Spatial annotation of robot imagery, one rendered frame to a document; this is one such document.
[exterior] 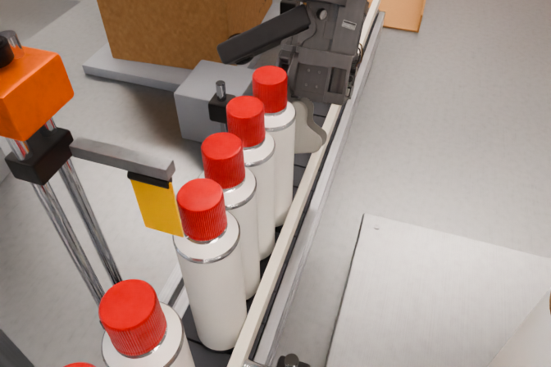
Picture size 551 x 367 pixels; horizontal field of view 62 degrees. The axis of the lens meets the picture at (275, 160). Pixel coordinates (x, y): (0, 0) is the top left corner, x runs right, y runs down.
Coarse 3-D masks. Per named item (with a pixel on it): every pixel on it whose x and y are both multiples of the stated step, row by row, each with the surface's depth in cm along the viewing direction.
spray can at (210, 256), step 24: (192, 192) 32; (216, 192) 32; (192, 216) 32; (216, 216) 32; (192, 240) 34; (216, 240) 34; (192, 264) 34; (216, 264) 34; (240, 264) 37; (192, 288) 37; (216, 288) 37; (240, 288) 39; (192, 312) 42; (216, 312) 39; (240, 312) 42; (216, 336) 42
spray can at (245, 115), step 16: (240, 96) 41; (240, 112) 39; (256, 112) 39; (240, 128) 39; (256, 128) 40; (256, 144) 41; (272, 144) 42; (256, 160) 41; (272, 160) 43; (256, 176) 42; (272, 176) 44; (272, 192) 46; (272, 208) 47; (272, 224) 49; (272, 240) 51
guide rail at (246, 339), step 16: (368, 16) 87; (368, 32) 85; (336, 112) 66; (320, 160) 60; (304, 176) 57; (304, 192) 55; (288, 224) 52; (288, 240) 50; (272, 256) 49; (272, 272) 47; (272, 288) 47; (256, 304) 45; (256, 320) 44; (240, 336) 42; (256, 336) 44; (240, 352) 41
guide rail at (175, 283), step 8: (320, 16) 77; (176, 264) 43; (176, 272) 42; (168, 280) 41; (176, 280) 41; (168, 288) 41; (176, 288) 41; (160, 296) 40; (168, 296) 40; (176, 296) 41; (168, 304) 40
